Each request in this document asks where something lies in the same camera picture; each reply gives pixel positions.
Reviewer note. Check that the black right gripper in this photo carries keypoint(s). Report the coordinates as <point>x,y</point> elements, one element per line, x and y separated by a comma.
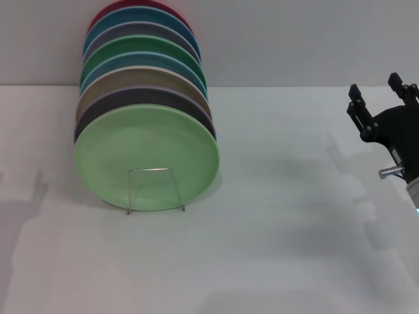
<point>402,131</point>

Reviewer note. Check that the teal blue plate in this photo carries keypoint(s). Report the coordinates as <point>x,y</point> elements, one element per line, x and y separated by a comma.
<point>131,15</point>

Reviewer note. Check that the light green plate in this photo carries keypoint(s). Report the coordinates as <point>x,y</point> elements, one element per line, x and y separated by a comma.
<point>137,144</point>

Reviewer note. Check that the dark red plate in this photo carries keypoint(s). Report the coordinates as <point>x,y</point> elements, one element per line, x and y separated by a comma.
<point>98,14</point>

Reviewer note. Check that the light blue plate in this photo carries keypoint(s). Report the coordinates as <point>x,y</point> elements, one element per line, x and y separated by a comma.
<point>140,59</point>

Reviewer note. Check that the dark green plate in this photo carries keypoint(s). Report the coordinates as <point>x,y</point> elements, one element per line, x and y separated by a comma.
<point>140,43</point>

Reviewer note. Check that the purple plate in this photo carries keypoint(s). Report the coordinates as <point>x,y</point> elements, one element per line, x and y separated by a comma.
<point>131,97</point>

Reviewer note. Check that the grey lavender plate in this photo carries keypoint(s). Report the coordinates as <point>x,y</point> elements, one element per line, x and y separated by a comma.
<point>137,30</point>

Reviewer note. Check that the beige plate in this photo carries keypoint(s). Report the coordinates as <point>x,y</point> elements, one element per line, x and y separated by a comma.
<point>131,78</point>

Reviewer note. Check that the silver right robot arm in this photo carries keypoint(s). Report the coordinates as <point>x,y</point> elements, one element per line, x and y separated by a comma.
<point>414,196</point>

